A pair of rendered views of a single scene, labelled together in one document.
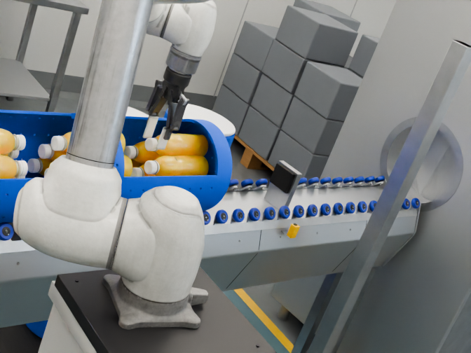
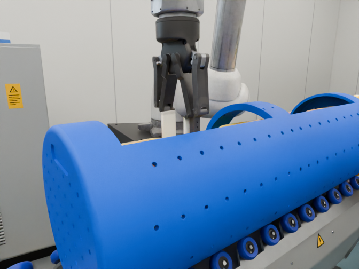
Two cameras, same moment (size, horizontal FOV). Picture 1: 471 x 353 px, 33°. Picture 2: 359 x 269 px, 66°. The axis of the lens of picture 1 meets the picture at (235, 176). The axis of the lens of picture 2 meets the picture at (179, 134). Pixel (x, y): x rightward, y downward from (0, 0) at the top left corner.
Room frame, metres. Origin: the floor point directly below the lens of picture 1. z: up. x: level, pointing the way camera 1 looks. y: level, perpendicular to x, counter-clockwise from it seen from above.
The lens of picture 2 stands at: (2.62, 0.36, 1.32)
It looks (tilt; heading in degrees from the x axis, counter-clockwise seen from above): 14 degrees down; 192
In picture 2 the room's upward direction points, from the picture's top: straight up
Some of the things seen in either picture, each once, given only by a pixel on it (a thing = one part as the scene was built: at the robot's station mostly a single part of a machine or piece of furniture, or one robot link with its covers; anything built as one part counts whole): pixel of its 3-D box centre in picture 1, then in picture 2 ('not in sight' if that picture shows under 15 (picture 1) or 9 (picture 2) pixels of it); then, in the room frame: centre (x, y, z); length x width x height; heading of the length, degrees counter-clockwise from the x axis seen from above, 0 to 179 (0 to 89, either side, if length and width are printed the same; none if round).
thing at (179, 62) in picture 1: (183, 60); (177, 0); (2.14, 0.25, 1.42); 0.09 x 0.09 x 0.06
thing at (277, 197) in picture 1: (281, 186); not in sight; (2.61, -0.16, 1.00); 0.10 x 0.04 x 0.15; 49
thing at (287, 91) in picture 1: (312, 98); not in sight; (5.75, -0.32, 0.59); 1.20 x 0.80 x 1.19; 42
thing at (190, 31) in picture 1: (191, 22); not in sight; (2.14, 0.26, 1.53); 0.13 x 0.11 x 0.16; 97
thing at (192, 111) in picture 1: (201, 119); not in sight; (2.93, 0.20, 1.03); 0.28 x 0.28 x 0.01
